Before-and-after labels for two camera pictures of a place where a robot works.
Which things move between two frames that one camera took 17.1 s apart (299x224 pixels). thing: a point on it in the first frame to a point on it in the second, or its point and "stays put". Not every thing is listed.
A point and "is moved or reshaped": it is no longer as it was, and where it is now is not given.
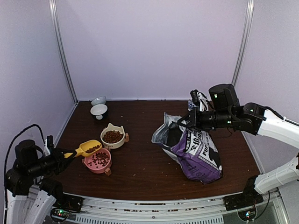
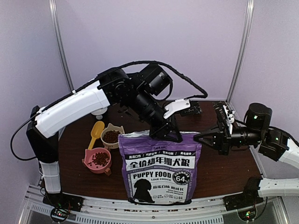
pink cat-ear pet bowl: [99, 163] stays put
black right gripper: [194, 123] to [221, 141]
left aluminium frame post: [53, 15] stays put
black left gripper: [60, 163] to [164, 130]
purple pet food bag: [192, 149] is moved or reshaped
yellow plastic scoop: [84, 146] to [96, 132]
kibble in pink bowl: [100, 157] stays put
